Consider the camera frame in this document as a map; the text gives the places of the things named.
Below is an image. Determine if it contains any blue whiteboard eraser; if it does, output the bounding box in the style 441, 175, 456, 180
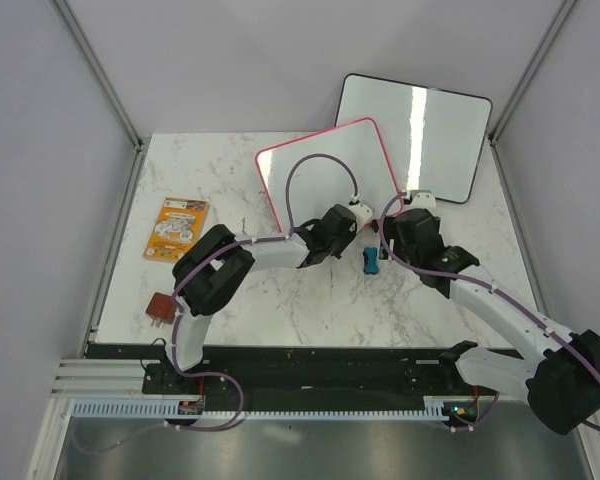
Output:
363, 247, 380, 275

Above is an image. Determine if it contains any pink framed whiteboard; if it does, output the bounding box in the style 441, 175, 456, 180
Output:
255, 117, 399, 232

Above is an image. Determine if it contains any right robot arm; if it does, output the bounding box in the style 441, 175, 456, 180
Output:
378, 208, 600, 435

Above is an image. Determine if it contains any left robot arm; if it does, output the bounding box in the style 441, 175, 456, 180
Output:
164, 201, 373, 393

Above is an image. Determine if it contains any black framed whiteboard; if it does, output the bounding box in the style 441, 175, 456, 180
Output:
335, 73, 493, 204

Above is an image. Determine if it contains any red-brown plug adapter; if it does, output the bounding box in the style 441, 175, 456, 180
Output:
145, 292, 176, 326

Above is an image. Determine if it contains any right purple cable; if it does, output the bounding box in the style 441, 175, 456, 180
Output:
377, 192, 600, 431

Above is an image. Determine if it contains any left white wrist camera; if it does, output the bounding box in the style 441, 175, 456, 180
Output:
348, 200, 374, 229

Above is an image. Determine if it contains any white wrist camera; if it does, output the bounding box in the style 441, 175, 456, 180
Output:
403, 190, 437, 211
348, 200, 374, 229

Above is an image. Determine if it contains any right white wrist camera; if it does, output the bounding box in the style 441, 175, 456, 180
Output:
403, 190, 437, 211

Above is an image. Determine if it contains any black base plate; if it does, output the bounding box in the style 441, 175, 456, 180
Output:
139, 344, 501, 414

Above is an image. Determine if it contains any white slotted cable duct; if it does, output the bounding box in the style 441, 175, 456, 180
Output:
71, 397, 448, 422

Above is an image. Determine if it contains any aluminium rail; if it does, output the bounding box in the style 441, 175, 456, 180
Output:
49, 357, 149, 399

